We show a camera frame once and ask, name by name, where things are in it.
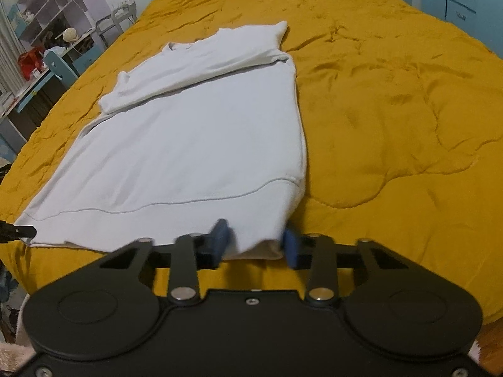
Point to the mustard yellow quilt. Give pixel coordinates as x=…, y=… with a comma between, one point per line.
x=402, y=115

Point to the white blue shelf unit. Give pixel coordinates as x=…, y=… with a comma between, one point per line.
x=48, y=23

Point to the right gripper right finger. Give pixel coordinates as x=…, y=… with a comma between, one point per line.
x=322, y=258

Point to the blue white wardrobe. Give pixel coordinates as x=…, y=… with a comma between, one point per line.
x=481, y=19

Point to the red bag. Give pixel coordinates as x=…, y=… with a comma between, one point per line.
x=30, y=61

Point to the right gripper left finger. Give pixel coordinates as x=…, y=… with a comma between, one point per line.
x=183, y=259

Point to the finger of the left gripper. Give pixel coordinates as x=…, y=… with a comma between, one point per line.
x=10, y=232

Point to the blue chair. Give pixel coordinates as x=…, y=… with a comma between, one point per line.
x=60, y=69

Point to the blue desk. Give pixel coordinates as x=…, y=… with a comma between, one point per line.
x=26, y=111

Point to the white sweatshirt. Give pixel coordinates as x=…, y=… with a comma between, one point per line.
x=200, y=132

